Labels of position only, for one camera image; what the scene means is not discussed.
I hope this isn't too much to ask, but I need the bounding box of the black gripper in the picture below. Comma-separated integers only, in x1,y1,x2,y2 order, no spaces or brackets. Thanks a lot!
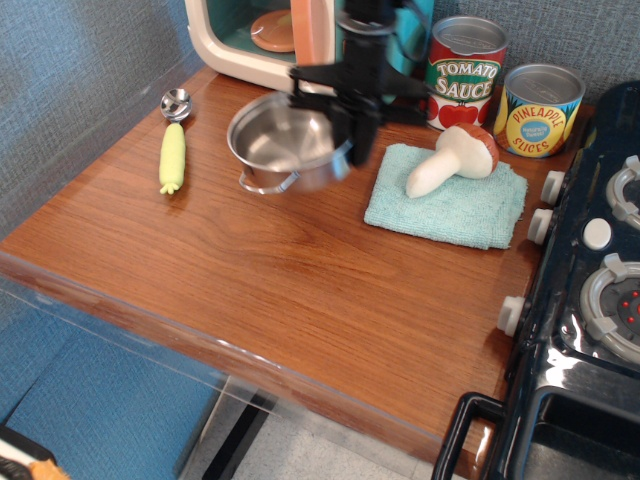
289,29,432,167

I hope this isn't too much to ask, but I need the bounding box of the stainless steel pot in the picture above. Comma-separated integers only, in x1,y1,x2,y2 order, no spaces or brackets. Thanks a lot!
227,92,352,195

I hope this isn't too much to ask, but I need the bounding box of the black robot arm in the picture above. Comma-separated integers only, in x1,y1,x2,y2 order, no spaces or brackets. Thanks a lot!
289,1,435,167

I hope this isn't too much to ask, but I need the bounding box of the light blue towel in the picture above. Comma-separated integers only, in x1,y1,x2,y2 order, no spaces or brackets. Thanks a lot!
364,143,528,250

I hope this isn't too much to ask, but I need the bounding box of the plush mushroom toy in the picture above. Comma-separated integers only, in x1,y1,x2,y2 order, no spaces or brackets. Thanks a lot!
405,123,499,199

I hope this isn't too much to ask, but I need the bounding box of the orange plate in microwave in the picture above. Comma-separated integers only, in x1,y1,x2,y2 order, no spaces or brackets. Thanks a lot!
250,9,295,53

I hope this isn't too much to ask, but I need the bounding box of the toy microwave oven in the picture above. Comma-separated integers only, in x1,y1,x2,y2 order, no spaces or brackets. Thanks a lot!
186,1,433,92

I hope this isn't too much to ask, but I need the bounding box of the tomato sauce can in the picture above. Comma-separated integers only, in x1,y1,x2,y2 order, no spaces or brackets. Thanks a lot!
425,16,509,130

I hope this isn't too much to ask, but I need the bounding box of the pineapple slices can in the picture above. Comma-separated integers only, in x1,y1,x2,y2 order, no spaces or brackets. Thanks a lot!
493,64,585,159

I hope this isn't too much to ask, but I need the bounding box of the white stove knob upper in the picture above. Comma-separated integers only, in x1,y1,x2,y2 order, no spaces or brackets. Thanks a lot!
540,170,565,206

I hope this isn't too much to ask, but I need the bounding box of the white stove knob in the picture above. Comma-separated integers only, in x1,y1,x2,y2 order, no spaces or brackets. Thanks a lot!
497,296,525,337
527,209,553,245
540,170,565,206

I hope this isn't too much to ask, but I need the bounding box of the white stove knob middle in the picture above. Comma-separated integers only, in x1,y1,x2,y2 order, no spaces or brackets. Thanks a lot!
527,209,553,245

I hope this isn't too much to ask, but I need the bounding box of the white stove knob lower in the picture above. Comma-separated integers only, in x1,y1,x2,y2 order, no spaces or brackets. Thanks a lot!
497,296,525,337

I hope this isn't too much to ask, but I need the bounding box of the black toy stove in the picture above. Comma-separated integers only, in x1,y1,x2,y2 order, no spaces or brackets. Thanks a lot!
433,81,639,479

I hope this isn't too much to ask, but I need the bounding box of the orange black object corner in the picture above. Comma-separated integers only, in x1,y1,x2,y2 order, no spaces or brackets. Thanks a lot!
1,425,70,480

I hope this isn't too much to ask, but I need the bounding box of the spoon with green handle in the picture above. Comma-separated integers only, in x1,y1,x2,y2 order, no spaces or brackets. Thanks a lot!
159,88,192,195

